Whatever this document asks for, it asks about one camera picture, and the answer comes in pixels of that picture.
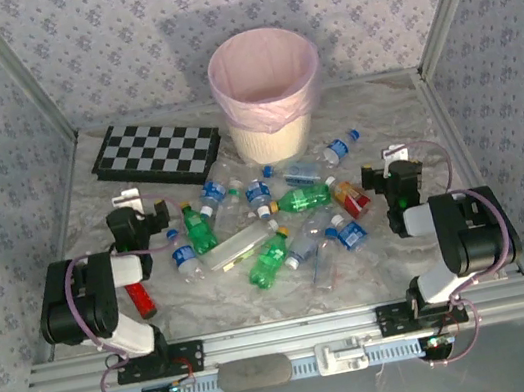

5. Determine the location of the red orange label bottle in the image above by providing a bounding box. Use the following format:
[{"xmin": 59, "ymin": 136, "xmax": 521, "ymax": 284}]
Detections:
[{"xmin": 326, "ymin": 170, "xmax": 377, "ymax": 224}]

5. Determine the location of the blue label bottle white cap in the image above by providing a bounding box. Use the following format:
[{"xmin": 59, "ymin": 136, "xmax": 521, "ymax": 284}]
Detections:
[
  {"xmin": 195, "ymin": 177, "xmax": 231, "ymax": 219},
  {"xmin": 242, "ymin": 177, "xmax": 276, "ymax": 222}
]

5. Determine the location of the clear bottle green band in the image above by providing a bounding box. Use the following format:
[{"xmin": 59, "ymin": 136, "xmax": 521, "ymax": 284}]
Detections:
[{"xmin": 207, "ymin": 186, "xmax": 250, "ymax": 240}]

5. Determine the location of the clear square bottle white cap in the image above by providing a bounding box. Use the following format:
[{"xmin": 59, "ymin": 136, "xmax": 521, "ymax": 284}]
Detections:
[{"xmin": 198, "ymin": 217, "xmax": 287, "ymax": 277}]

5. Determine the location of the clear bluish bottle white cap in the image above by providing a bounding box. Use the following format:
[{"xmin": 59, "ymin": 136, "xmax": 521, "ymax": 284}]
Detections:
[{"xmin": 281, "ymin": 232, "xmax": 325, "ymax": 273}]

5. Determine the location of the clear plastic bottle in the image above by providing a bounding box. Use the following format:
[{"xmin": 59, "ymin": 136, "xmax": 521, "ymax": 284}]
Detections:
[{"xmin": 303, "ymin": 238, "xmax": 342, "ymax": 296}]

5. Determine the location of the cream ribbed waste bin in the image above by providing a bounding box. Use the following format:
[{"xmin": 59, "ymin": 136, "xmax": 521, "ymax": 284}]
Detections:
[{"xmin": 226, "ymin": 104, "xmax": 321, "ymax": 170}]

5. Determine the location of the pink plastic bin liner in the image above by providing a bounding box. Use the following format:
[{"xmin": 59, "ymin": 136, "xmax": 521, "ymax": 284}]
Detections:
[{"xmin": 201, "ymin": 19, "xmax": 331, "ymax": 143}]

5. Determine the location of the black white folding chessboard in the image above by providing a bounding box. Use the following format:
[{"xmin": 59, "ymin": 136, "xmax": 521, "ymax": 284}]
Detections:
[{"xmin": 83, "ymin": 107, "xmax": 231, "ymax": 205}]

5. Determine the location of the red tube white cap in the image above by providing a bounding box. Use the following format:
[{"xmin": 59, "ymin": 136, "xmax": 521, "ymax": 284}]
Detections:
[{"xmin": 123, "ymin": 277, "xmax": 161, "ymax": 323}]

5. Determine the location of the grey oval pad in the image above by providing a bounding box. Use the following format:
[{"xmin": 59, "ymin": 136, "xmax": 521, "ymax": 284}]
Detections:
[{"xmin": 214, "ymin": 351, "xmax": 296, "ymax": 392}]

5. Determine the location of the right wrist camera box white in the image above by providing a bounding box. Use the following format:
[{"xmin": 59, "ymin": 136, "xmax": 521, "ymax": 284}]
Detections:
[{"xmin": 380, "ymin": 141, "xmax": 412, "ymax": 166}]

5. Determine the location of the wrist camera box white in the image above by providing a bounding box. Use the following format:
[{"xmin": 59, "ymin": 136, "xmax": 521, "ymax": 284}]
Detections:
[
  {"xmin": 110, "ymin": 187, "xmax": 145, "ymax": 216},
  {"xmin": 380, "ymin": 141, "xmax": 412, "ymax": 166}
]

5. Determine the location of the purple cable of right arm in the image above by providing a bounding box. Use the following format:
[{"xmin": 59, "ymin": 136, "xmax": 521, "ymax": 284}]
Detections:
[{"xmin": 392, "ymin": 126, "xmax": 524, "ymax": 370}]

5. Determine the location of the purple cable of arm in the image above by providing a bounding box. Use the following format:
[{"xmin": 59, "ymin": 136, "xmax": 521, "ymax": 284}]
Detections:
[
  {"xmin": 392, "ymin": 126, "xmax": 524, "ymax": 370},
  {"xmin": 51, "ymin": 187, "xmax": 216, "ymax": 392}
]

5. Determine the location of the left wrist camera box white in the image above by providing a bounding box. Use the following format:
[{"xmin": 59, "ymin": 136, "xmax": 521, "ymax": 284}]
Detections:
[{"xmin": 110, "ymin": 187, "xmax": 145, "ymax": 216}]

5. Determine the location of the aluminium side rail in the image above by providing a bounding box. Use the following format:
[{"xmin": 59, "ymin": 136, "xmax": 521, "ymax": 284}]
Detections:
[{"xmin": 0, "ymin": 131, "xmax": 119, "ymax": 367}]

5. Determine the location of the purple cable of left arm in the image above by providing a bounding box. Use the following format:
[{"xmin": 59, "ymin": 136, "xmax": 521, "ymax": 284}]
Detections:
[{"xmin": 51, "ymin": 187, "xmax": 216, "ymax": 392}]

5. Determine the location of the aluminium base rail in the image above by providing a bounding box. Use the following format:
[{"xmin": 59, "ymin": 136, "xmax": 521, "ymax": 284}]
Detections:
[{"xmin": 22, "ymin": 278, "xmax": 524, "ymax": 392}]

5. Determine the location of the white latch bracket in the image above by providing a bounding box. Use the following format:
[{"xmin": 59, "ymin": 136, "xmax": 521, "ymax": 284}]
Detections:
[{"xmin": 312, "ymin": 333, "xmax": 371, "ymax": 378}]

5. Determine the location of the slotted grey cable duct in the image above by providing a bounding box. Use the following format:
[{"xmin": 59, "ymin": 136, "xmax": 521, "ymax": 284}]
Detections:
[{"xmin": 103, "ymin": 317, "xmax": 524, "ymax": 392}]

